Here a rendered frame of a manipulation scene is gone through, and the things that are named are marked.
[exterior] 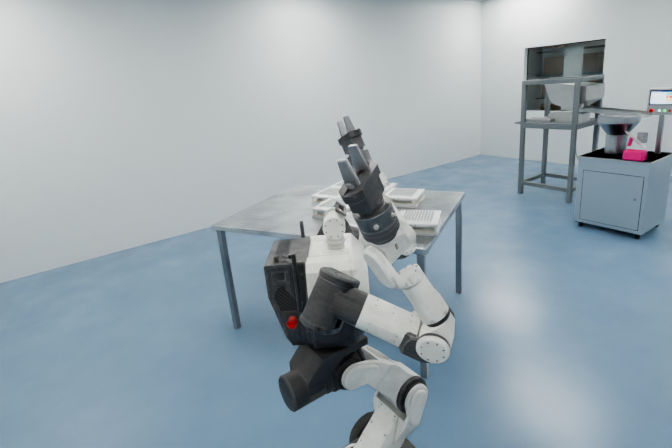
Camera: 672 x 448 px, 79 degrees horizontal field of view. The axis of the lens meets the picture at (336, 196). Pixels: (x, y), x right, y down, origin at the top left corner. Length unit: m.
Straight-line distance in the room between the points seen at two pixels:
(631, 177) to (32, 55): 5.89
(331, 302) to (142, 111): 4.44
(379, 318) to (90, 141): 4.50
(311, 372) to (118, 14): 4.58
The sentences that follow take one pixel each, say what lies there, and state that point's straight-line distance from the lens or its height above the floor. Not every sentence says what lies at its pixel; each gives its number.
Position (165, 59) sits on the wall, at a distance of 5.33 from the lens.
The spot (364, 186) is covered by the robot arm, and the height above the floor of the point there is 1.51.
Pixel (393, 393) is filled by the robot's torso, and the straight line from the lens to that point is 1.65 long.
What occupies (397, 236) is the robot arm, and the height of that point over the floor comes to 1.37.
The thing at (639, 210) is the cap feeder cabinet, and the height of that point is 0.30.
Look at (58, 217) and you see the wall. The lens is 5.30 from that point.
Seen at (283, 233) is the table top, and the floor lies 0.83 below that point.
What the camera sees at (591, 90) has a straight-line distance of 5.74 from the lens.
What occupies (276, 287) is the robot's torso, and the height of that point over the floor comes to 1.15.
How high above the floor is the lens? 1.71
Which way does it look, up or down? 16 degrees down
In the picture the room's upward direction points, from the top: 5 degrees counter-clockwise
